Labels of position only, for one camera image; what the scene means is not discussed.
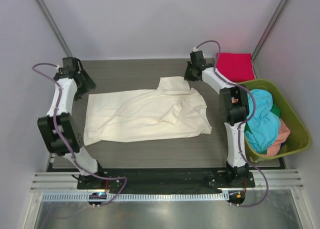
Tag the aluminium frame post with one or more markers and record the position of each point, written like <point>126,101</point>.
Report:
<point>53,26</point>
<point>279,10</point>

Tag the olive green plastic basket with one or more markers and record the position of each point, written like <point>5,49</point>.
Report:
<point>299,138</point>

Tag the green t shirt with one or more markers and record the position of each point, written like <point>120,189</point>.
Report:
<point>275,110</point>

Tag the light blue t shirt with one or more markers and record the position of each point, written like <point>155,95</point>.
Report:
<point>262,129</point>

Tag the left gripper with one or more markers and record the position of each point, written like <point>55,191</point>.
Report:
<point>88,86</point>

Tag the cream white t shirt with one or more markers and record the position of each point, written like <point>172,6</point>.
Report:
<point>173,110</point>

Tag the white slotted cable duct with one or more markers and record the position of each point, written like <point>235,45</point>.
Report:
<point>104,197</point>

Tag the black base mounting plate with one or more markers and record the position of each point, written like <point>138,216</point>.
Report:
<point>164,181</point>

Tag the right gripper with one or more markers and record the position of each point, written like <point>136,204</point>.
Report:
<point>186,76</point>

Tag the left aluminium frame post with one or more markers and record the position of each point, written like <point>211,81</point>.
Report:
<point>53,26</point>

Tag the folded red t shirt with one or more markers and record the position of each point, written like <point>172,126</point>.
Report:
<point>237,67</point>

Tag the pink t shirt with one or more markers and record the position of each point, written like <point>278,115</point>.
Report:
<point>283,134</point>

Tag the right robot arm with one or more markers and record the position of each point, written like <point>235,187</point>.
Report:
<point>233,110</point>

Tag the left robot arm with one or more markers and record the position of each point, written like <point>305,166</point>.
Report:
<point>59,129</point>

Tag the aluminium rail profile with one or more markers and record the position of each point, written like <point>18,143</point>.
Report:
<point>267,179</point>

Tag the right aluminium frame post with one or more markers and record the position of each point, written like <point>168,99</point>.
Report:
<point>279,10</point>

